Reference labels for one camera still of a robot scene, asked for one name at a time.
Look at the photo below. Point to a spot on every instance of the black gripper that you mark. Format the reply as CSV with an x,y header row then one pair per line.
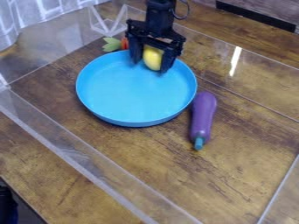
x,y
156,34

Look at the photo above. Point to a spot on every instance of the yellow lemon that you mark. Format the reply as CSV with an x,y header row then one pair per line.
x,y
152,56

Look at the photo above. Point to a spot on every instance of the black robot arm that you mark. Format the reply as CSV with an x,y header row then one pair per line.
x,y
160,11

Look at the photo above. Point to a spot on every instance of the blue round tray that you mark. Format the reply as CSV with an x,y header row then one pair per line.
x,y
126,94

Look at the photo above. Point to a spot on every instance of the orange toy carrot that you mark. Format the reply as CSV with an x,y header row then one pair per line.
x,y
119,44

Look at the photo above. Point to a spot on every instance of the purple toy eggplant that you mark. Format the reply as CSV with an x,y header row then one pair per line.
x,y
203,109

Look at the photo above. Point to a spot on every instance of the black bar in background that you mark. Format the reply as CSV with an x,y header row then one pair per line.
x,y
278,23

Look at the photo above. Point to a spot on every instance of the white patterned curtain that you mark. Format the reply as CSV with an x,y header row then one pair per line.
x,y
22,13

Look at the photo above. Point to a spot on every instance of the clear acrylic enclosure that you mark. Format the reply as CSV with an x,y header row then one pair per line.
x,y
86,172

